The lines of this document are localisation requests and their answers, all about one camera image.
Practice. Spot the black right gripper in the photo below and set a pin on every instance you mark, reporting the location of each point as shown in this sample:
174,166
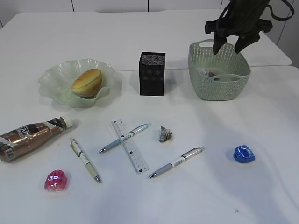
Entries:
244,28

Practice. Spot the brown bread loaf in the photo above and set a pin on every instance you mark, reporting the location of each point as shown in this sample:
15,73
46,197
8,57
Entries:
88,84

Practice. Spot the green plastic woven basket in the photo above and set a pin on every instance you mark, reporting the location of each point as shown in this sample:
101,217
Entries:
232,71

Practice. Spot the white paper ball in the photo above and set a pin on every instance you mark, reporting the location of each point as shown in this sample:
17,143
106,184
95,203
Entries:
208,73

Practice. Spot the beige grip ballpoint pen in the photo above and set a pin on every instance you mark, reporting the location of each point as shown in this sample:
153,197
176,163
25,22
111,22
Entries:
78,150

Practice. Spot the grey grip ballpoint pen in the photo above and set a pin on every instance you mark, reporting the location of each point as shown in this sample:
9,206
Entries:
184,157

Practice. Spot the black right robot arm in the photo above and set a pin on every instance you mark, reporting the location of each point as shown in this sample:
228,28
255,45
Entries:
245,8

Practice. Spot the blue grip pen on ruler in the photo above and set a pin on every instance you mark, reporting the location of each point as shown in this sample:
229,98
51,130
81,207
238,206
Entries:
116,142

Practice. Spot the black mesh pen holder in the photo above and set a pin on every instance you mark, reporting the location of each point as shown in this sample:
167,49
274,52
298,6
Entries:
152,73

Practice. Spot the clear plastic ruler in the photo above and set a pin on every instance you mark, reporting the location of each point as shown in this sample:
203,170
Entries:
129,146

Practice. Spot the green wavy glass plate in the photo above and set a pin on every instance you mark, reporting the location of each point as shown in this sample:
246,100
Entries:
56,82

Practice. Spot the small grey paper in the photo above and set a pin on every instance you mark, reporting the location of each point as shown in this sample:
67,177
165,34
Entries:
165,134

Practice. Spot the brown coffee drink bottle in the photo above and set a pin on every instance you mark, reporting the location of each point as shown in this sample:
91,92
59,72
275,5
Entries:
27,138

